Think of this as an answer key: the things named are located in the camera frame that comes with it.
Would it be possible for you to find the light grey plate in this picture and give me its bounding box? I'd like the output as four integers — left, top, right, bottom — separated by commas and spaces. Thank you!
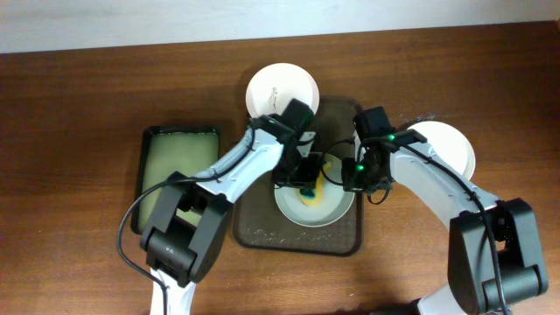
274, 178, 355, 228

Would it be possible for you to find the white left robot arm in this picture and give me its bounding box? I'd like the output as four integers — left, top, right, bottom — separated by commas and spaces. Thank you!
140, 114, 319, 314

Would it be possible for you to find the dark brown serving tray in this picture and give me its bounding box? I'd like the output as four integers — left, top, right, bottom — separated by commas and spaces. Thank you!
232, 96, 363, 256

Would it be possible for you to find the black soapy water tray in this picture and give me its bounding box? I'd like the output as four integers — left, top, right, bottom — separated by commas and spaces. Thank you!
130, 125, 221, 235

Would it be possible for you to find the green yellow sponge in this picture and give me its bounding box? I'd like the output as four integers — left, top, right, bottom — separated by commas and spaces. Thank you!
298, 161, 332, 207

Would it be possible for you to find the cream white plate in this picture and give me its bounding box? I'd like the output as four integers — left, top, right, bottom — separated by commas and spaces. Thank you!
409, 121, 476, 179

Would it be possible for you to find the pink dirty plate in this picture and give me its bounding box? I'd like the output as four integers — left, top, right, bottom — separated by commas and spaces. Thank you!
245, 63, 319, 118

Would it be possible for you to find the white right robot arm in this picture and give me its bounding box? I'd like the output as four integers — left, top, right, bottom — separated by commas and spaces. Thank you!
342, 129, 549, 314

